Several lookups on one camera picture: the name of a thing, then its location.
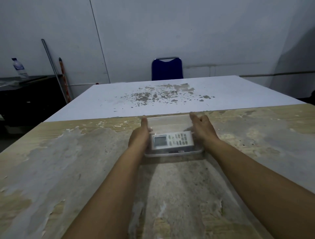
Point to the clear plastic water bottle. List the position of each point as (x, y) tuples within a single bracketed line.
[(19, 69)]

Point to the blue chair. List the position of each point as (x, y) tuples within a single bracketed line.
[(167, 69)]

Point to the person's right hand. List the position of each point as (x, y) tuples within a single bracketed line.
[(203, 129)]

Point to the black side table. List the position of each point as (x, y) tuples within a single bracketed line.
[(27, 98)]

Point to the person's left thumb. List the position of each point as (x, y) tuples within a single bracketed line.
[(144, 123)]

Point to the person's left hand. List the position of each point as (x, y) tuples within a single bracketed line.
[(139, 136)]

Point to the person's left forearm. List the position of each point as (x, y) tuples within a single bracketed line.
[(108, 194)]

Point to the grey metal pole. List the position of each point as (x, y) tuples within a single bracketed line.
[(54, 71)]

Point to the person's right forearm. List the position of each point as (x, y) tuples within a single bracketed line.
[(256, 187)]

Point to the white remote control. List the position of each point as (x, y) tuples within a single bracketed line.
[(172, 141)]

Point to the person's right thumb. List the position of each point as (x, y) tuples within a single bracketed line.
[(193, 120)]

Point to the clear plastic container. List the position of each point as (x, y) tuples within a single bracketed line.
[(173, 137)]

